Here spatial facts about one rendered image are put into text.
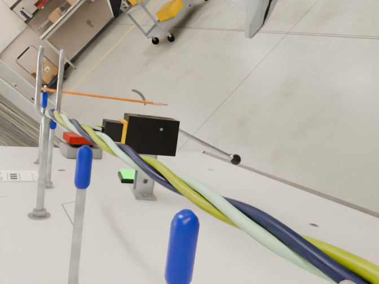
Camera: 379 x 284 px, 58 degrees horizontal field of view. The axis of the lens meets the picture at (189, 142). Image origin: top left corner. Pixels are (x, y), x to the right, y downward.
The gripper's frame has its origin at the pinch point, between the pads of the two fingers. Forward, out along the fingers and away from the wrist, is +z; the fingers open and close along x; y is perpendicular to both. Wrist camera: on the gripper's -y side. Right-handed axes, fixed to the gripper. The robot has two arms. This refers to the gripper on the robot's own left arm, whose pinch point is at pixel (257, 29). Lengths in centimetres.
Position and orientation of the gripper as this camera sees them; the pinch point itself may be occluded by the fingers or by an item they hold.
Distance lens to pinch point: 42.9
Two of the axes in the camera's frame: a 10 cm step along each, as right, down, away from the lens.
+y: -8.4, -4.1, 3.6
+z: -2.3, 8.7, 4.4
